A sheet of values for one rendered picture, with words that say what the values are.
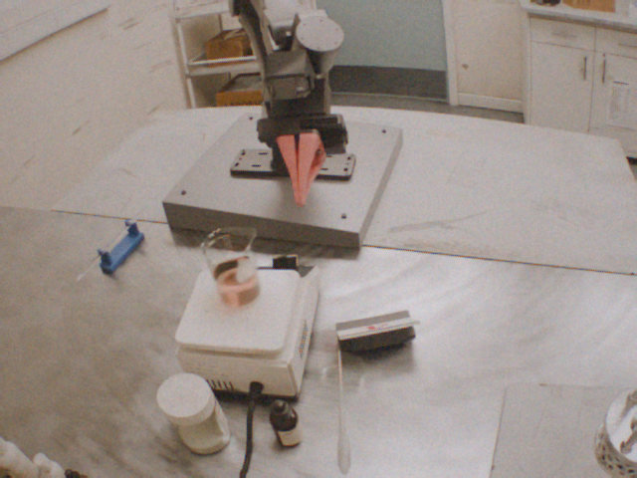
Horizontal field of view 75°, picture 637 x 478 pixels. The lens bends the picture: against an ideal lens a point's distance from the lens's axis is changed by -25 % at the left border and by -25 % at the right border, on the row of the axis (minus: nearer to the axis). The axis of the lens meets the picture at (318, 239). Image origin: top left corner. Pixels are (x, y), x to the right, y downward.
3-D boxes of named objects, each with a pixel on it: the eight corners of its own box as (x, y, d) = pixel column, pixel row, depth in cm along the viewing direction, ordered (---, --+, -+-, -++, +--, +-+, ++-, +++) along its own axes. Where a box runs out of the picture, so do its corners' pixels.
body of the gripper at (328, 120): (341, 126, 59) (341, 75, 61) (254, 131, 61) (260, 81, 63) (348, 148, 65) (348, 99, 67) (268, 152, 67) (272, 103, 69)
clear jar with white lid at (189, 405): (198, 464, 48) (172, 426, 44) (172, 429, 52) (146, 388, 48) (242, 439, 51) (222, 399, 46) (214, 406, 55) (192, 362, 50)
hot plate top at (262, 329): (202, 274, 62) (200, 268, 61) (302, 275, 60) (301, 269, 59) (174, 347, 52) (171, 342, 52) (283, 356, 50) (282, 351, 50)
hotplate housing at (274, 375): (228, 281, 73) (215, 234, 68) (323, 282, 70) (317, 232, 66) (187, 405, 55) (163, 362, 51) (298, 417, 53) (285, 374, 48)
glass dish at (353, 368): (334, 357, 60) (332, 345, 58) (376, 372, 57) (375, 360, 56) (307, 388, 56) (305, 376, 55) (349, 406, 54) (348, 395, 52)
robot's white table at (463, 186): (224, 340, 187) (157, 111, 134) (553, 383, 149) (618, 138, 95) (169, 436, 152) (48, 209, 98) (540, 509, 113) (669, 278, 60)
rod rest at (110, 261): (132, 233, 86) (126, 216, 83) (145, 236, 84) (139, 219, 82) (100, 269, 78) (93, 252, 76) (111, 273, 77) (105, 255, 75)
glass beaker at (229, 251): (227, 321, 54) (207, 261, 50) (211, 292, 58) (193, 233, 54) (279, 301, 56) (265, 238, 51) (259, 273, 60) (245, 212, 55)
